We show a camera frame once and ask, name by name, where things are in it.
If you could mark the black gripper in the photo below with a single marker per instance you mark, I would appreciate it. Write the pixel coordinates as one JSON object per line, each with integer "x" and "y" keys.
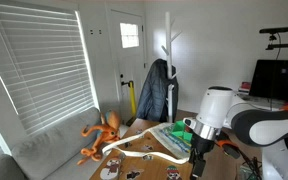
{"x": 200, "y": 146}

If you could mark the green storage box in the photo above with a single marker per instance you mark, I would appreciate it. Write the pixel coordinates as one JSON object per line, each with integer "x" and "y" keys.
{"x": 180, "y": 133}

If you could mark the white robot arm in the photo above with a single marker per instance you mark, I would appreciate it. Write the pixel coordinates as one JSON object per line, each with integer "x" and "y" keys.
{"x": 217, "y": 106}

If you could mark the red green elf sticker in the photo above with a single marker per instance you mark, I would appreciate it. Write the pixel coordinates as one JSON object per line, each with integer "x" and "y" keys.
{"x": 173, "y": 173}

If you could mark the white printed tote bag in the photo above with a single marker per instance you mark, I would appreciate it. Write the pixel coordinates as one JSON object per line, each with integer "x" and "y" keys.
{"x": 164, "y": 136}

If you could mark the green patterned object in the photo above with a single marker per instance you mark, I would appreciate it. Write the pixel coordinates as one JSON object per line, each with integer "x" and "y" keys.
{"x": 247, "y": 174}

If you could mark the small table sticker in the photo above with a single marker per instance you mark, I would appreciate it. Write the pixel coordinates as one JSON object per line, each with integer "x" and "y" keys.
{"x": 128, "y": 145}
{"x": 147, "y": 157}
{"x": 139, "y": 132}
{"x": 147, "y": 147}

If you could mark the black and white sticker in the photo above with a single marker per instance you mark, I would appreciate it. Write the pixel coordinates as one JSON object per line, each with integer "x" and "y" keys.
{"x": 134, "y": 174}

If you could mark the snowman sticker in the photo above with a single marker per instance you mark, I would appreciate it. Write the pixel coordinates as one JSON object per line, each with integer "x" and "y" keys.
{"x": 111, "y": 168}

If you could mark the dark puffer jacket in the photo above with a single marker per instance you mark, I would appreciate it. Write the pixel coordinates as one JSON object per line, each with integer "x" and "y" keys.
{"x": 154, "y": 93}

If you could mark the stack of books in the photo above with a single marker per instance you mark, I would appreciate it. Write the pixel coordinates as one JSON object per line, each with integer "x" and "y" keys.
{"x": 244, "y": 87}

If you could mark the orange octopus plush toy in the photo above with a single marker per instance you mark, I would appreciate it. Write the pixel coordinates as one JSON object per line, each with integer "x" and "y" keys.
{"x": 105, "y": 133}

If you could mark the black computer monitor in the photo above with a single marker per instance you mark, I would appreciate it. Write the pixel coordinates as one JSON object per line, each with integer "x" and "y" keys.
{"x": 274, "y": 80}

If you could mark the white door with window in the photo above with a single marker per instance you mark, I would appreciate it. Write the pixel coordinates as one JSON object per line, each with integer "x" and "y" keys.
{"x": 127, "y": 63}

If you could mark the white coat rack stand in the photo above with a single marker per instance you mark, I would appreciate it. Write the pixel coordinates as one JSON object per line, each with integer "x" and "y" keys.
{"x": 168, "y": 40}

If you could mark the grey fabric sofa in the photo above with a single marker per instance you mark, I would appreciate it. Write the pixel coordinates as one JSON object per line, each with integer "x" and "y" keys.
{"x": 50, "y": 150}

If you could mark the white window blind large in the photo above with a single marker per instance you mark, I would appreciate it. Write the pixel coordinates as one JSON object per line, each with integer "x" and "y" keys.
{"x": 40, "y": 66}

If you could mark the black camera on mount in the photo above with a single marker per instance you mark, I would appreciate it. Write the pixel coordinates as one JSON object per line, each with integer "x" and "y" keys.
{"x": 274, "y": 30}

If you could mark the white wall switch plate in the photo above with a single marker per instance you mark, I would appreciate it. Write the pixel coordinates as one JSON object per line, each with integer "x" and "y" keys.
{"x": 91, "y": 32}
{"x": 100, "y": 32}

